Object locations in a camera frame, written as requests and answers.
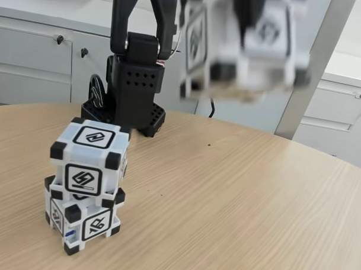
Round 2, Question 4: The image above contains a white cube layered hexagon symbol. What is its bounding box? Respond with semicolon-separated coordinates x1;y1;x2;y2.
177;0;316;108

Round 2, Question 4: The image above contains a white cube bolt symbol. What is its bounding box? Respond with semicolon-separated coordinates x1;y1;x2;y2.
48;115;132;210

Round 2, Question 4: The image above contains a grey metal pillar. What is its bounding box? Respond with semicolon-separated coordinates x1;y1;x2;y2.
273;0;357;144

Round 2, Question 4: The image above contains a small white low cabinet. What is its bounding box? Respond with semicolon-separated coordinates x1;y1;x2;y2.
292;70;361;172

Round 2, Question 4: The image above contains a black table clamp knob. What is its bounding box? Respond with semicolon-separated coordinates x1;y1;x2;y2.
87;74;108;110

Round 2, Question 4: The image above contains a wide white low cabinet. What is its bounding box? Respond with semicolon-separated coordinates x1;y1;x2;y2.
0;0;214;116

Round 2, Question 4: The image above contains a white cube angular letters symbol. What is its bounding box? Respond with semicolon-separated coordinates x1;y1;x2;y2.
41;174;127;258

